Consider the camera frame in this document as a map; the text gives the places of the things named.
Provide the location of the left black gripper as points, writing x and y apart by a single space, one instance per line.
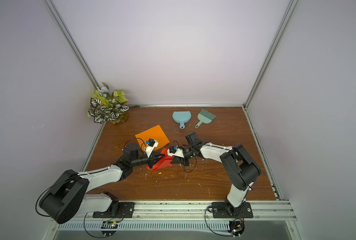
152 160

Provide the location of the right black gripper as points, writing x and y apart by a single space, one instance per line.
181 159

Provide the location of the red square paper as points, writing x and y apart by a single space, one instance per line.
163 163

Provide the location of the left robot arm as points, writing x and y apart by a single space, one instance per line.
69 195

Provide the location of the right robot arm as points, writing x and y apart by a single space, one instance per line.
242 170

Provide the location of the orange square paper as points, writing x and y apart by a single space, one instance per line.
155 133

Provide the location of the light blue dustpan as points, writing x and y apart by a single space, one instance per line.
182 118

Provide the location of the green hand brush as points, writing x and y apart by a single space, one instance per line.
205 117

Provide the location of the potted artificial plant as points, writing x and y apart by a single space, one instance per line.
108 107

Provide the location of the left connector board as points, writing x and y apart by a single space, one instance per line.
108 228

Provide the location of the connector board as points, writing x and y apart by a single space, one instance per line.
108 228
237 227

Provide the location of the right connector board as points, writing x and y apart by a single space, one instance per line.
237 227

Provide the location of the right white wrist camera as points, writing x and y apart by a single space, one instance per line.
175 151

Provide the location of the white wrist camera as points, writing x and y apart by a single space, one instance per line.
151 144
175 151

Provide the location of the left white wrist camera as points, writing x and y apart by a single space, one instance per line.
151 144

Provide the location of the aluminium front rail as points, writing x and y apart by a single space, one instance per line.
180 210

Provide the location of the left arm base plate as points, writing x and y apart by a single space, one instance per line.
117 210

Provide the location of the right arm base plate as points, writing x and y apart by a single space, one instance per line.
222 210

